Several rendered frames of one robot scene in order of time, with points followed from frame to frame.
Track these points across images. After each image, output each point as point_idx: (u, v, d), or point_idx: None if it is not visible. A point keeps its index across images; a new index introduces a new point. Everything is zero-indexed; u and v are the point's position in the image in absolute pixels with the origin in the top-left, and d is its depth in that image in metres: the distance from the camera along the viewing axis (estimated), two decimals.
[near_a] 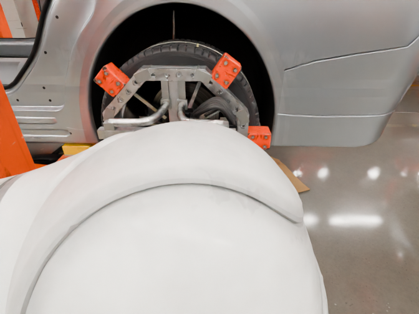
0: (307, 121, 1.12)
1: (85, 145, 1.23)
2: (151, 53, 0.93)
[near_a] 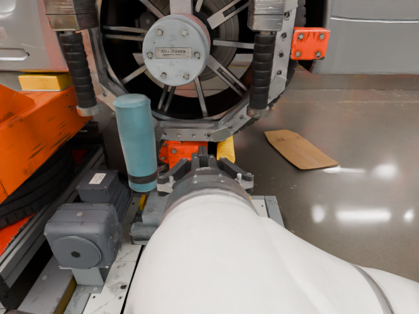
0: (372, 28, 0.76)
1: (50, 75, 0.87)
2: None
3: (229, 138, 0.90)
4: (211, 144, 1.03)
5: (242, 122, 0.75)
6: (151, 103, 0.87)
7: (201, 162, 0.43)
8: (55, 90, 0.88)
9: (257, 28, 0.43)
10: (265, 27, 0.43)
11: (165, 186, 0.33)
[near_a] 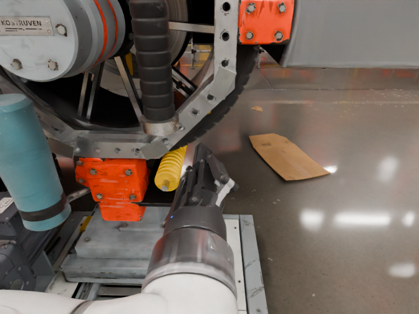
0: (361, 4, 0.55)
1: None
2: None
3: (176, 152, 0.69)
4: None
5: (181, 133, 0.54)
6: (72, 106, 0.66)
7: None
8: None
9: None
10: None
11: (227, 191, 0.33)
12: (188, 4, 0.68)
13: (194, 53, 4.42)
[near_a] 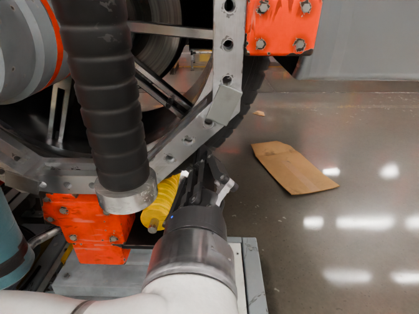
0: (398, 3, 0.44)
1: None
2: None
3: (169, 180, 0.58)
4: None
5: (171, 165, 0.43)
6: (42, 126, 0.55)
7: None
8: None
9: None
10: None
11: (227, 191, 0.33)
12: (183, 3, 0.57)
13: (194, 54, 4.31)
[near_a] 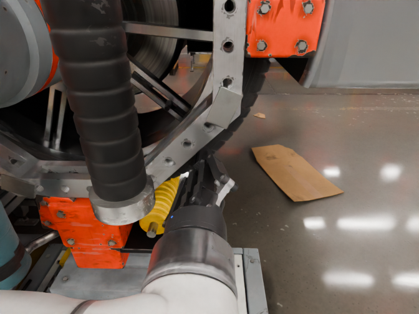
0: None
1: None
2: None
3: (168, 182, 0.57)
4: None
5: (171, 169, 0.42)
6: (38, 128, 0.54)
7: None
8: None
9: None
10: None
11: (227, 191, 0.33)
12: (179, 4, 0.53)
13: (194, 55, 4.26)
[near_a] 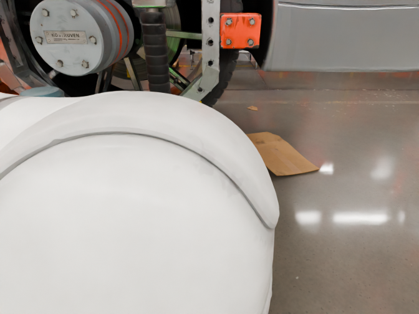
0: (328, 17, 0.64)
1: None
2: None
3: None
4: None
5: None
6: None
7: None
8: None
9: (137, 4, 0.36)
10: (147, 3, 0.36)
11: None
12: (181, 15, 0.77)
13: (193, 54, 4.51)
